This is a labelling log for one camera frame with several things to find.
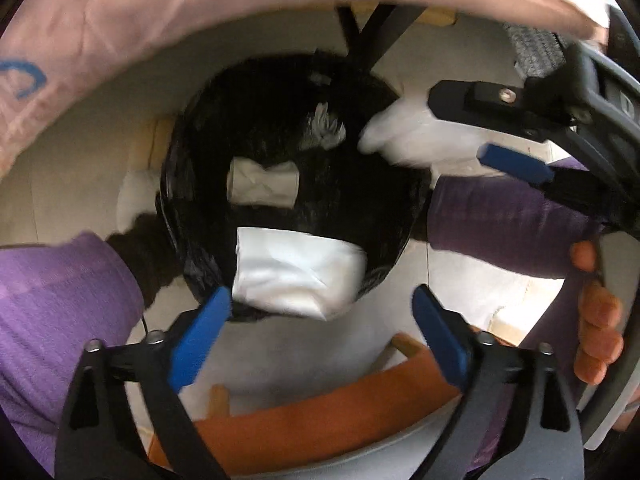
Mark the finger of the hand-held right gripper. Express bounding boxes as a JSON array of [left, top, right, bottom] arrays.
[[477, 143, 626, 233], [429, 79, 576, 133]]

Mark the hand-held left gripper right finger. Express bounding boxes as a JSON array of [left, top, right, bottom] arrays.
[[411, 284, 586, 480]]

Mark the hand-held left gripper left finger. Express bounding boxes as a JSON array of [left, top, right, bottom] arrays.
[[55, 285, 233, 480]]

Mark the large white tissue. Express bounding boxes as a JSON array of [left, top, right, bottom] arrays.
[[232, 227, 366, 321]]

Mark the black plastic bag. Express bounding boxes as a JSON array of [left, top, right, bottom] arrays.
[[156, 52, 433, 321]]

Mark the person's right hand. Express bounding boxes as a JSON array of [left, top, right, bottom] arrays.
[[570, 240, 626, 386]]

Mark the person's right leg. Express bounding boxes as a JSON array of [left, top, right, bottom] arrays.
[[429, 157, 608, 466]]

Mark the person's leg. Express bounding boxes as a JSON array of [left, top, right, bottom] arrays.
[[429, 157, 608, 466], [0, 232, 146, 476]]

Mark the grey patterned cloth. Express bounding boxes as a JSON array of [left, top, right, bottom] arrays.
[[504, 22, 572, 80]]

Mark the wooden bar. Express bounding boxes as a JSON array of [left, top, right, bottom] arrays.
[[350, 4, 458, 28]]

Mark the black metal strut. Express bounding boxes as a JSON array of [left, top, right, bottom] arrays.
[[337, 5, 426, 68]]

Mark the person's left leg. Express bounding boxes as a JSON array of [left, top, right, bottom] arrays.
[[0, 232, 146, 476]]

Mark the white cloth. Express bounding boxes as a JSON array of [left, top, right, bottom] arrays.
[[116, 170, 162, 227]]

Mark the grey-white crumpled tissue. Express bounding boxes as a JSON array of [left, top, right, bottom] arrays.
[[300, 102, 348, 150]]

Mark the white folded tissue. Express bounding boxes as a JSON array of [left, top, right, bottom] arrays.
[[227, 156, 301, 208]]

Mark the pink printed blanket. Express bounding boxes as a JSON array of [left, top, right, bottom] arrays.
[[0, 0, 611, 181]]

